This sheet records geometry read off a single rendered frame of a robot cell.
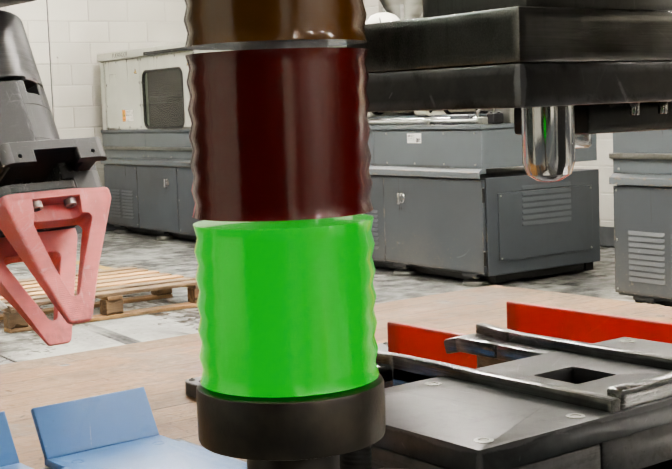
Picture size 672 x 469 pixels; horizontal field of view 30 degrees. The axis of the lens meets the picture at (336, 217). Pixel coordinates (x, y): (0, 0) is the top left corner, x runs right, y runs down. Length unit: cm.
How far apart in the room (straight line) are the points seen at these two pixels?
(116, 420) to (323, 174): 49
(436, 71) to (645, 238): 608
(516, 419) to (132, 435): 30
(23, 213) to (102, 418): 12
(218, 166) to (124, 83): 1140
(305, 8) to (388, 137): 788
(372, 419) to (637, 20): 28
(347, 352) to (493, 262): 726
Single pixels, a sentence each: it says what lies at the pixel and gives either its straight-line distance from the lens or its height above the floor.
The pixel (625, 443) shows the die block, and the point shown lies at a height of 97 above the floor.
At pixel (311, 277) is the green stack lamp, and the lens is 25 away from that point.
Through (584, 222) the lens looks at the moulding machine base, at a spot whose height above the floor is 33.
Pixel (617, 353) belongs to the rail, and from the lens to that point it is 60.
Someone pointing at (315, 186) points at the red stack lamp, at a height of 109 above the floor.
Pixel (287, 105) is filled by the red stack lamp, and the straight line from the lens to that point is 24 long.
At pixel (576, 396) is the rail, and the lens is 52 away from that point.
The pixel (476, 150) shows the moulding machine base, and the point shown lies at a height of 82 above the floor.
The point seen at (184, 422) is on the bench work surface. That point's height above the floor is 90.
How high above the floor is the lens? 111
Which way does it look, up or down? 5 degrees down
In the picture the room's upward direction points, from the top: 2 degrees counter-clockwise
